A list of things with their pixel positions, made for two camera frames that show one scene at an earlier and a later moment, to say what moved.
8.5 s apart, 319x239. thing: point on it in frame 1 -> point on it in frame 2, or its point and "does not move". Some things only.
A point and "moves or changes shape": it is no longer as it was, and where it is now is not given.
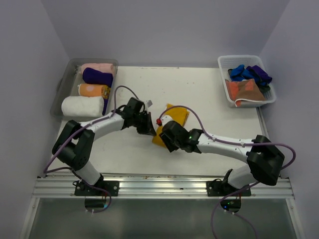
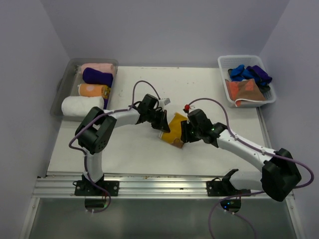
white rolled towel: (79, 106) does not move
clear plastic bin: (68, 86) does not move
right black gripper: (166, 140) -> (185, 137)
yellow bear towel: (177, 114) moves or changes shape
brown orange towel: (246, 90) does not move
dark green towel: (264, 89) does not move
